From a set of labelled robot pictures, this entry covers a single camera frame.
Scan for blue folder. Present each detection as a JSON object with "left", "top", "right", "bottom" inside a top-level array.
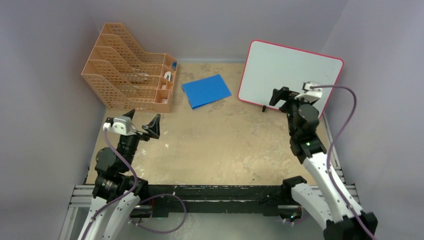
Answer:
[{"left": 181, "top": 74, "right": 232, "bottom": 110}]

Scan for pink framed whiteboard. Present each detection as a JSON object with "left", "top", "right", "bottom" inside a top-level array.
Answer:
[{"left": 237, "top": 39, "right": 344, "bottom": 111}]

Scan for orange plastic file organizer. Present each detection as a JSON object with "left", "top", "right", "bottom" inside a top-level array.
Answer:
[{"left": 81, "top": 22, "right": 179, "bottom": 113}]

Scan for aluminium base frame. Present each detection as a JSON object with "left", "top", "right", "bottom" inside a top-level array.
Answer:
[{"left": 59, "top": 112, "right": 362, "bottom": 240}]

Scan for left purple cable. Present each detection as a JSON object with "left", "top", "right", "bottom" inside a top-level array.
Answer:
[{"left": 81, "top": 129, "right": 188, "bottom": 240}]

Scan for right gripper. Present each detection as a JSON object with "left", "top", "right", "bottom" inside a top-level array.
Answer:
[{"left": 269, "top": 87, "right": 315, "bottom": 137}]

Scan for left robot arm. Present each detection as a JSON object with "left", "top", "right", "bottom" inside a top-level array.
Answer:
[{"left": 78, "top": 109, "right": 161, "bottom": 240}]

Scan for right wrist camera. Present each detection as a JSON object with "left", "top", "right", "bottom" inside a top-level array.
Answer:
[{"left": 294, "top": 81, "right": 323, "bottom": 103}]

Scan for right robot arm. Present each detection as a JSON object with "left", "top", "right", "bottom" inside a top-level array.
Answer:
[{"left": 269, "top": 84, "right": 378, "bottom": 240}]

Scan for white stapler in organizer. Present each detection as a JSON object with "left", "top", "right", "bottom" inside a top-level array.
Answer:
[{"left": 163, "top": 71, "right": 172, "bottom": 82}]

